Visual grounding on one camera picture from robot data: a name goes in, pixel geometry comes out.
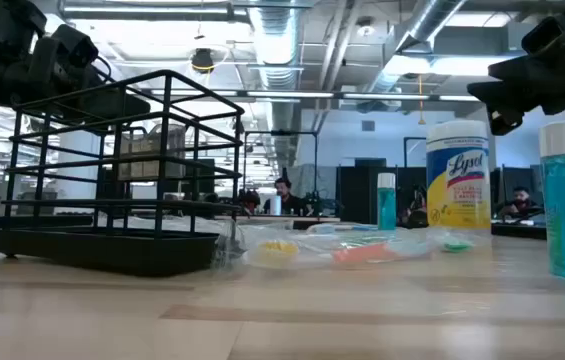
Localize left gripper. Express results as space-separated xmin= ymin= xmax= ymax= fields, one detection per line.
xmin=25 ymin=34 xmax=152 ymax=121

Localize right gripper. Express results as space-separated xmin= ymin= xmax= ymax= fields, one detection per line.
xmin=466 ymin=48 xmax=565 ymax=137

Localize Lysol wipes canister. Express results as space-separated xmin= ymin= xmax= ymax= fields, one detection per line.
xmin=425 ymin=119 xmax=492 ymax=232

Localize blue mouthwash bottle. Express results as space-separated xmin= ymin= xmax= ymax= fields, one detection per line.
xmin=377 ymin=172 xmax=397 ymax=232

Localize orange toothbrush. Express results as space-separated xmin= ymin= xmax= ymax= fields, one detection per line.
xmin=253 ymin=238 xmax=403 ymax=269

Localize cardboard boxes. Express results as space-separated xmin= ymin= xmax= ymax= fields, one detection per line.
xmin=117 ymin=124 xmax=187 ymax=181

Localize person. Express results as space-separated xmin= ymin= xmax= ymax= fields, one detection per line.
xmin=495 ymin=186 xmax=546 ymax=220
xmin=400 ymin=183 xmax=429 ymax=229
xmin=263 ymin=177 xmax=309 ymax=217

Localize black cabinets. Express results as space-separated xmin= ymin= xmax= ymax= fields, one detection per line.
xmin=336 ymin=157 xmax=428 ymax=225

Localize yellow hanging cord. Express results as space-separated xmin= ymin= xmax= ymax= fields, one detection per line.
xmin=416 ymin=74 xmax=427 ymax=126

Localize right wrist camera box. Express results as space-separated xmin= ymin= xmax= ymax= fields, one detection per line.
xmin=521 ymin=14 xmax=565 ymax=56

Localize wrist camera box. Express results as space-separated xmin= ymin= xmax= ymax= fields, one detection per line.
xmin=521 ymin=14 xmax=565 ymax=56
xmin=50 ymin=23 xmax=100 ymax=69

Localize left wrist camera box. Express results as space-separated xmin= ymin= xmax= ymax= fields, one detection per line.
xmin=50 ymin=23 xmax=100 ymax=69

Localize silver spiral ventilation duct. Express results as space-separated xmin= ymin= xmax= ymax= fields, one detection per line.
xmin=249 ymin=0 xmax=308 ymax=169
xmin=364 ymin=0 xmax=468 ymax=96

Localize black aluminium table frame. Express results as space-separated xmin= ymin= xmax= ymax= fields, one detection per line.
xmin=0 ymin=213 xmax=548 ymax=241

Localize black wire caddy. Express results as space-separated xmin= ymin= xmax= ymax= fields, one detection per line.
xmin=0 ymin=69 xmax=246 ymax=278

